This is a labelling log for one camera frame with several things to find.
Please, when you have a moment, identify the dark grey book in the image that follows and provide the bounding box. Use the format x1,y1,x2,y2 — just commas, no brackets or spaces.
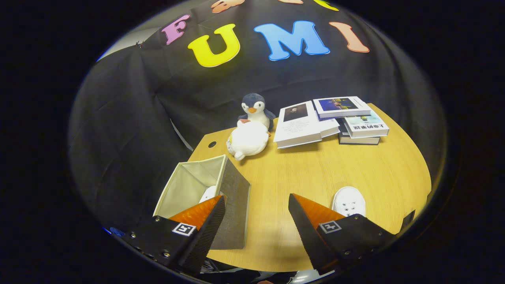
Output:
338,118,381,145

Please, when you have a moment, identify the white book with portrait cover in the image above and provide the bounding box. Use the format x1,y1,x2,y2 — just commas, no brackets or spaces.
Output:
273,101,322,149

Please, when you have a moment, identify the grey fabric storage box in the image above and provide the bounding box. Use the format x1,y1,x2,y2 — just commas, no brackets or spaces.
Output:
153,155,251,250

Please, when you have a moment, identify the white plush toy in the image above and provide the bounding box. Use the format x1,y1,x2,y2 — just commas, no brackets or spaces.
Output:
226,120,270,161

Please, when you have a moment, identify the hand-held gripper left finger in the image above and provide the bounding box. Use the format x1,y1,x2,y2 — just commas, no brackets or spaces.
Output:
112,195,226,277

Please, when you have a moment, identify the plain white book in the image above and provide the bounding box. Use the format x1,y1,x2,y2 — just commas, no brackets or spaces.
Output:
318,118,340,138

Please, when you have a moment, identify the black backdrop cloth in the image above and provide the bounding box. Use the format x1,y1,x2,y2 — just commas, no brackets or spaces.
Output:
67,0,446,237

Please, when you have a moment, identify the book with blue picture cover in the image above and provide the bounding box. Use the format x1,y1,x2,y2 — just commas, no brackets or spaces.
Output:
313,96,372,120

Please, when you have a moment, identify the white striped canvas shoe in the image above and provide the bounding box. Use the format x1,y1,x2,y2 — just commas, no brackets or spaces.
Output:
331,186,367,217
198,185,223,204

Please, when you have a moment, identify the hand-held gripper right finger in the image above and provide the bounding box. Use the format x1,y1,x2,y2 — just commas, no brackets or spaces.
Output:
288,193,395,276

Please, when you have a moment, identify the penguin plush toy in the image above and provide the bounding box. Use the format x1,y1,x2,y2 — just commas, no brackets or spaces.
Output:
238,93,277,131

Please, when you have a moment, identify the book with pale green cover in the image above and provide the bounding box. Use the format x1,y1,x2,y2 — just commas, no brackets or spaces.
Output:
344,110,390,138

